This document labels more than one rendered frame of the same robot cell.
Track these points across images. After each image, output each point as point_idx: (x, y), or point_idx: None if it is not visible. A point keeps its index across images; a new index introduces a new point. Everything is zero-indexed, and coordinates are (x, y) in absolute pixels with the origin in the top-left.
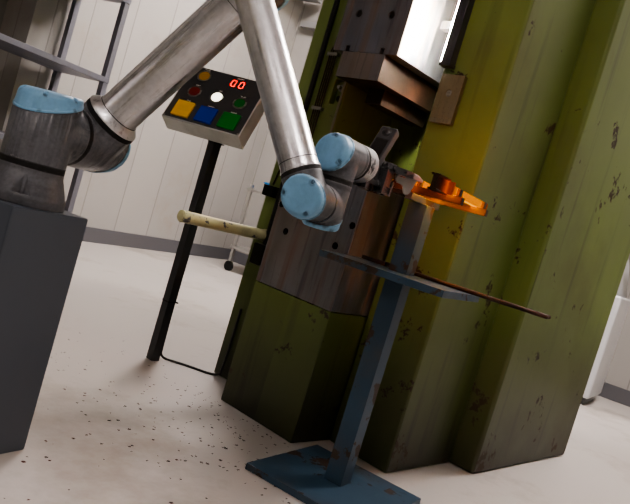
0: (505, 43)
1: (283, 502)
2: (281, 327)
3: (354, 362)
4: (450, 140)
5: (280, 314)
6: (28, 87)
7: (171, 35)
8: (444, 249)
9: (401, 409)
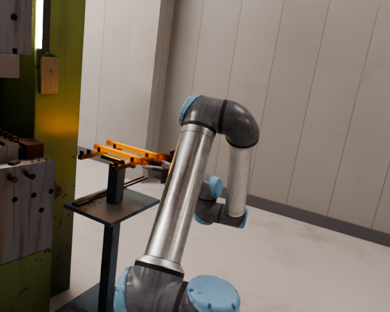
0: (75, 33)
1: None
2: (13, 283)
3: None
4: (56, 103)
5: (8, 278)
6: (237, 302)
7: (196, 184)
8: (70, 168)
9: (70, 257)
